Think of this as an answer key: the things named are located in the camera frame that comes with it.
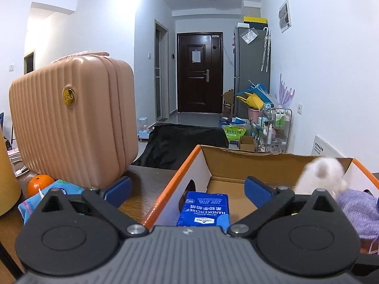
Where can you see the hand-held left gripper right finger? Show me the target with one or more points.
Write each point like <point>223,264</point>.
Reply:
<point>257,193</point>

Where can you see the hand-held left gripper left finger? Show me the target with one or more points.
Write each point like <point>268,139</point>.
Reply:
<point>120,189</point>

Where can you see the orange red cardboard box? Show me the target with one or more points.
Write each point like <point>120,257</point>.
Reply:
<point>266,162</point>

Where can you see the purple knitted cloth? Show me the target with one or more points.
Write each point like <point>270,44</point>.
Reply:
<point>361,213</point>

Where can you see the blue handkerchief tissue pack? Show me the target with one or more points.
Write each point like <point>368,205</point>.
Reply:
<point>204,210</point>

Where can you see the white plush toy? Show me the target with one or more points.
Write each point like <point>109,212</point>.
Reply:
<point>319,171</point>

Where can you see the light blue tissue pack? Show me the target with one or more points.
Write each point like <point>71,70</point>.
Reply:
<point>29,205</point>

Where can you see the small brown cardboard box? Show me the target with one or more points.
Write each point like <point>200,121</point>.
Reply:
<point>247,143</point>

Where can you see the green printed bag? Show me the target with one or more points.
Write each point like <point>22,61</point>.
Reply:
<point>235,132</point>

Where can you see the pet water dispenser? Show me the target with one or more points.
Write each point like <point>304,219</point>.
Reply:
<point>143,127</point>

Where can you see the pink ribbed suitcase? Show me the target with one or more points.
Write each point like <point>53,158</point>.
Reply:
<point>74,139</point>

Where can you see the black bag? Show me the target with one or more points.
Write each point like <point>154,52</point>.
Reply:
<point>177,145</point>

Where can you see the pink bucket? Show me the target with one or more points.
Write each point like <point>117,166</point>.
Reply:
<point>254,114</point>

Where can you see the orange fruit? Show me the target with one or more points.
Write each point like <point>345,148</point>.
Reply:
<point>40,183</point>

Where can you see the yellow plastic dustpan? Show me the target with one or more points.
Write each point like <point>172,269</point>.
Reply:
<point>253,100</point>

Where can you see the open brown cardboard box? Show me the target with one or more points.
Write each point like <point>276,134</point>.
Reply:
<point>228,100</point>

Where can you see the yellow thermos jug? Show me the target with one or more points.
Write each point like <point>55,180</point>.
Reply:
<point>7,183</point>

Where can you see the dark brown entrance door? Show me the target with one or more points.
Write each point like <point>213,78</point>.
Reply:
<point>195,88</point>

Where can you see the grey side door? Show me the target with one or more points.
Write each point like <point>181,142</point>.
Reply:
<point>161,74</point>

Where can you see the grey refrigerator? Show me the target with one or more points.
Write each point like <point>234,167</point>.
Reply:
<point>248,65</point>

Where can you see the folded pale umbrella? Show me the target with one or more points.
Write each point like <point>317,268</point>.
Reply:
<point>265,50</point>

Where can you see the white paper notice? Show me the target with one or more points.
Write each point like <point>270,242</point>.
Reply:
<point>196,56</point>

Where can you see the dark side door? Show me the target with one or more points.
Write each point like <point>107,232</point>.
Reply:
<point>29,62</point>

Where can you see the clear plastic bag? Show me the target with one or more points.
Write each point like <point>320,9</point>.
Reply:
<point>249,36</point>

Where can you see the yellow and black box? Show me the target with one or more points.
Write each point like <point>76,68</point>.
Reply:
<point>254,20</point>

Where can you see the white wall outlet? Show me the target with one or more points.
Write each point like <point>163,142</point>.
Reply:
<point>300,108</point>

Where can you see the purple wall decoration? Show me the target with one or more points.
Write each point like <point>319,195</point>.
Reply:
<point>284,93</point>

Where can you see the white wall electric panel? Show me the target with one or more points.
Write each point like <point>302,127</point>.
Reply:
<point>284,16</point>

